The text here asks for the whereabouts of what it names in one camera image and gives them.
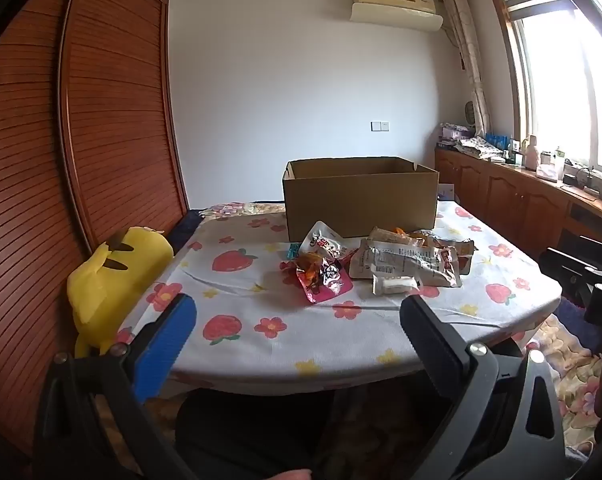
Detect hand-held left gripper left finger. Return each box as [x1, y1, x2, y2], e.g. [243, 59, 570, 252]
[34, 294, 198, 480]

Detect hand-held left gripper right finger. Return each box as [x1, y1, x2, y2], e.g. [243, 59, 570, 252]
[400, 294, 566, 480]

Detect large silver snack packet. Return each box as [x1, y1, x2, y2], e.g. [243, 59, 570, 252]
[349, 238, 462, 288]

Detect pink snack packet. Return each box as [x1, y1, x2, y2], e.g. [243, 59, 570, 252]
[295, 255, 354, 305]

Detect white cartoon snack packet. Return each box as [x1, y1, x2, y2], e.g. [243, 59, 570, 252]
[298, 221, 360, 261]

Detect cardboard box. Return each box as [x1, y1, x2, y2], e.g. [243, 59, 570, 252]
[282, 156, 440, 243]

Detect person's left hand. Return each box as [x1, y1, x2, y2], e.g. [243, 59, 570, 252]
[257, 468, 313, 480]

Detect small white snack packet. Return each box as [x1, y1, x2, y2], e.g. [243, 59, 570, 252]
[372, 274, 422, 296]

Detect yellow plush toy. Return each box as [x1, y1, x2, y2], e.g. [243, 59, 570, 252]
[66, 226, 176, 358]

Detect red brown snack packet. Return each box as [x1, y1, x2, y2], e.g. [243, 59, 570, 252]
[431, 237, 476, 276]

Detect wooden cabinet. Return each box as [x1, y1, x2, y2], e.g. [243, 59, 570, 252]
[435, 145, 602, 261]

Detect strawberry print tablecloth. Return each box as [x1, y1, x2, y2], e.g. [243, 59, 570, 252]
[116, 199, 564, 396]

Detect person's dark pants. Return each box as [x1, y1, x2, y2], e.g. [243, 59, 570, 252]
[175, 389, 342, 480]

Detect pink bottle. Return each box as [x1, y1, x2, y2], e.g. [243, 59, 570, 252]
[523, 135, 540, 170]

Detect folded printed cloth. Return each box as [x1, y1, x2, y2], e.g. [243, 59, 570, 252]
[455, 137, 506, 158]

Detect stack of small boxes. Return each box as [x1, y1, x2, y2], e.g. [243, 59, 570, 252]
[438, 122, 474, 147]

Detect window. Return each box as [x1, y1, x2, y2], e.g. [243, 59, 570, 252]
[486, 0, 602, 196]

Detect patterned curtain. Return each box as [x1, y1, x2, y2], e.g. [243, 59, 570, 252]
[441, 0, 492, 138]

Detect wooden slatted wardrobe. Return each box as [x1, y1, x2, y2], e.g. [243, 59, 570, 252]
[0, 0, 191, 461]

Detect wall air conditioner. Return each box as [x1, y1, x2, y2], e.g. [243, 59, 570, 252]
[349, 0, 444, 32]

